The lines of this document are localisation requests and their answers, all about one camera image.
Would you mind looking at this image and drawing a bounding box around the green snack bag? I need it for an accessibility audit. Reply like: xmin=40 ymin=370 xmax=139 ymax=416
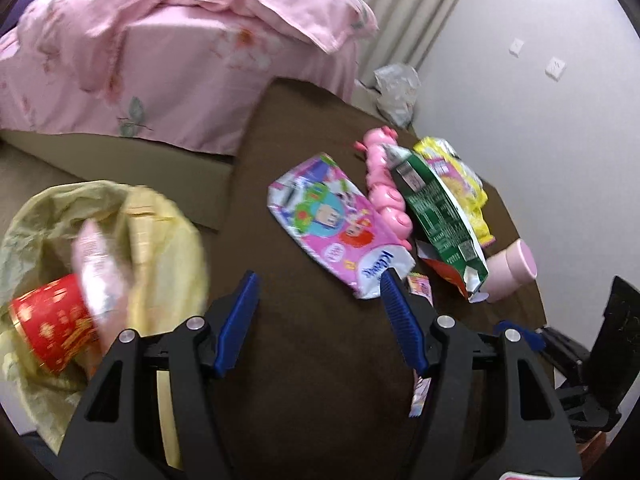
xmin=384 ymin=144 xmax=489 ymax=302

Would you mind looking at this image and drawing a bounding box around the pink cartoon tissue pack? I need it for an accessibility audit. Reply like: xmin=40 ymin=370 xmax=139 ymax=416
xmin=267 ymin=153 xmax=416 ymax=299

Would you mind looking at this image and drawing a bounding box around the yellow purple chip bag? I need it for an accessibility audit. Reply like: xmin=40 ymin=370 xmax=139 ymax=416
xmin=413 ymin=136 xmax=495 ymax=247

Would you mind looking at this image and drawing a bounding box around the red gold paper cup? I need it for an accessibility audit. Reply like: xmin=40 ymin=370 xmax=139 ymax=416
xmin=9 ymin=274 xmax=96 ymax=375

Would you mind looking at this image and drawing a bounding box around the small pink candy wrapper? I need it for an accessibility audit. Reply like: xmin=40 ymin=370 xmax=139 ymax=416
xmin=409 ymin=373 xmax=432 ymax=417

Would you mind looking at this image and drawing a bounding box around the yellow plastic trash bag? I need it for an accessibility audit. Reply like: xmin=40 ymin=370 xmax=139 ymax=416
xmin=1 ymin=181 xmax=209 ymax=452

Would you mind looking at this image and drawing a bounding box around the pink plastic cup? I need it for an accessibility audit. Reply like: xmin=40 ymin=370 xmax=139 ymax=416
xmin=480 ymin=238 xmax=538 ymax=302

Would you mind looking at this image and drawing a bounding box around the pink caterpillar toy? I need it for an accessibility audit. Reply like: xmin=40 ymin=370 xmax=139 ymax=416
xmin=354 ymin=126 xmax=412 ymax=250

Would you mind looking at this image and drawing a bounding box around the white plastic bag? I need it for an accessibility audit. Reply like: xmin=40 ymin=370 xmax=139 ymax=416
xmin=373 ymin=63 xmax=421 ymax=128

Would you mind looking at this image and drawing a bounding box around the striped beige curtain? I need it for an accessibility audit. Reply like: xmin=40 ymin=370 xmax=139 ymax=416
xmin=304 ymin=0 xmax=484 ymax=89

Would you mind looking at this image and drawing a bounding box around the pink floral bed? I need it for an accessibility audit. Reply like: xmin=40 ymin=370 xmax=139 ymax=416
xmin=1 ymin=0 xmax=378 ymax=155

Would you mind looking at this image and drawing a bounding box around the pink floral duvet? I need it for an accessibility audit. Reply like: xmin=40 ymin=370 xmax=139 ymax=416
xmin=14 ymin=0 xmax=381 ymax=94

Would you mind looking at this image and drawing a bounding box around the white wall switch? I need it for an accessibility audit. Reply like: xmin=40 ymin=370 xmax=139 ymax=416
xmin=509 ymin=38 xmax=524 ymax=58

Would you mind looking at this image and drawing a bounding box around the white wall socket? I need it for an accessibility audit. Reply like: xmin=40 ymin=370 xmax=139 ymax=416
xmin=544 ymin=58 xmax=566 ymax=81

